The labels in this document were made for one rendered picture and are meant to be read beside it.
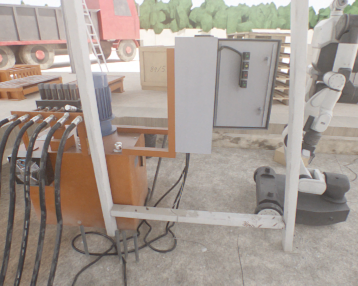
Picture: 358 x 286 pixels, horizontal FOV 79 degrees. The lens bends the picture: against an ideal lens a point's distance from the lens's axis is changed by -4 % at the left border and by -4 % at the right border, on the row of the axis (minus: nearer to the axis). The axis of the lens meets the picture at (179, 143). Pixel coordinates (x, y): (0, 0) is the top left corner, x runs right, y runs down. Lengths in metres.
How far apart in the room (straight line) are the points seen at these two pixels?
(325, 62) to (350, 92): 0.25
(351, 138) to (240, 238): 2.05
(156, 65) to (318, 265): 3.78
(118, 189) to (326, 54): 1.49
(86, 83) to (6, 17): 8.19
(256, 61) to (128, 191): 1.18
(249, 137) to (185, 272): 1.86
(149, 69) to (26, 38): 5.71
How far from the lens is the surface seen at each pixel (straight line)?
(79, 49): 1.16
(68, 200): 1.76
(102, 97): 1.66
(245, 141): 2.89
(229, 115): 1.65
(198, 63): 1.15
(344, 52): 1.46
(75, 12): 1.16
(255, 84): 1.63
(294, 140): 1.21
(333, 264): 1.80
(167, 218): 1.50
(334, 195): 1.99
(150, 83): 4.49
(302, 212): 1.84
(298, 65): 1.10
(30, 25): 9.46
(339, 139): 3.21
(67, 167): 1.60
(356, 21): 1.46
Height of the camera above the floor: 1.23
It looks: 24 degrees down
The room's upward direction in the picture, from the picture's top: straight up
